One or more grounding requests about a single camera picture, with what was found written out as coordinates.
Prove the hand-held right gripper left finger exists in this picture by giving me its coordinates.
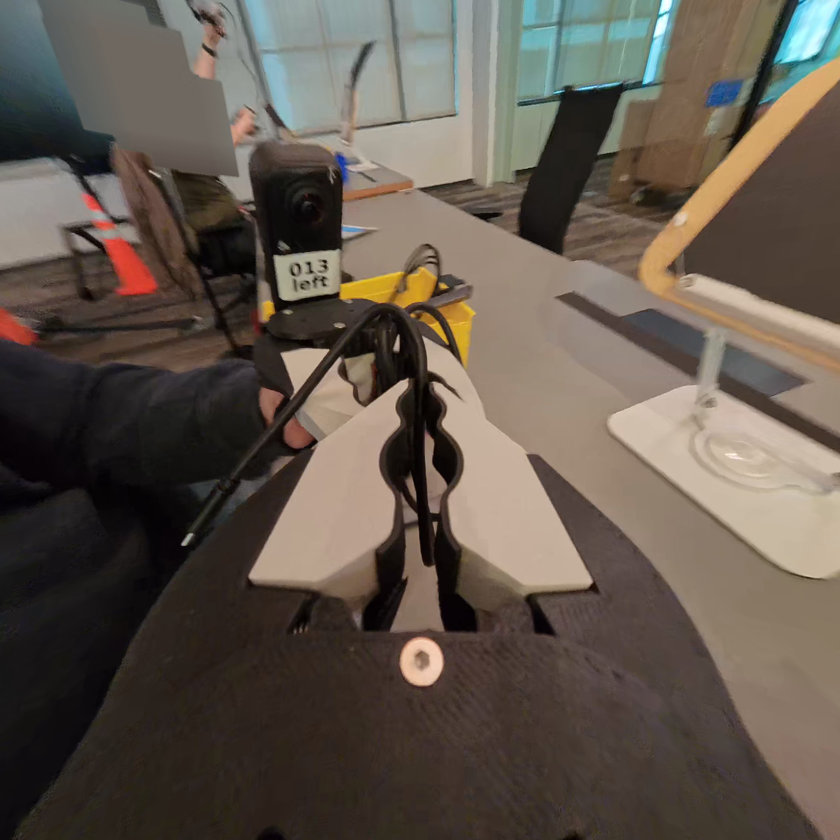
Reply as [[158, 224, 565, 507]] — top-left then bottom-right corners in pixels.
[[248, 381, 416, 611]]

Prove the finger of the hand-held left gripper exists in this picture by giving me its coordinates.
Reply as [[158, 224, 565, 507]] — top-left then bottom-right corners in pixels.
[[420, 335, 490, 421], [282, 346, 395, 441]]

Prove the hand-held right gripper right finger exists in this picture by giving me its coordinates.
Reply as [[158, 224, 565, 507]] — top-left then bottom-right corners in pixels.
[[428, 384, 595, 621]]

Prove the black smooth usb-c cable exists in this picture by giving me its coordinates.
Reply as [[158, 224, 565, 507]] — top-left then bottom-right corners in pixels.
[[180, 305, 463, 568]]

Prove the yellow plastic bin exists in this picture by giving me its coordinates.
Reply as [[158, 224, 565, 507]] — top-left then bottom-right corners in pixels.
[[262, 266, 476, 368]]

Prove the black braided usb-c cable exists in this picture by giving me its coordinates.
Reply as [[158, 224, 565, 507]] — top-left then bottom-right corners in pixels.
[[400, 244, 460, 309]]

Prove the person's left forearm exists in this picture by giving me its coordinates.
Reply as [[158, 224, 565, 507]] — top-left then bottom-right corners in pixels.
[[0, 341, 290, 487]]

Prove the person's left hand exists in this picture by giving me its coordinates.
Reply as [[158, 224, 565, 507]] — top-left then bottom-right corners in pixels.
[[259, 387, 317, 452]]

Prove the brown hanging jacket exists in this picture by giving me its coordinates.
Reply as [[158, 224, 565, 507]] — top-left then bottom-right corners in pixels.
[[113, 147, 198, 296]]

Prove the orange striped traffic cone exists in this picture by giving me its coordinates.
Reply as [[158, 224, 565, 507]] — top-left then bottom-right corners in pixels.
[[82, 193, 158, 296]]

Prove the black tilted panel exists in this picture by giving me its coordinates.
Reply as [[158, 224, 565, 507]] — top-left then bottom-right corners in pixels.
[[518, 84, 624, 256]]

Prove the white metal stand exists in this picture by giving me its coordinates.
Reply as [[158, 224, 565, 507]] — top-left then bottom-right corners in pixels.
[[607, 272, 840, 580]]

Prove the black pole stand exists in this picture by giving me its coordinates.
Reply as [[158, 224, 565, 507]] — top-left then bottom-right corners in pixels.
[[731, 0, 798, 155]]

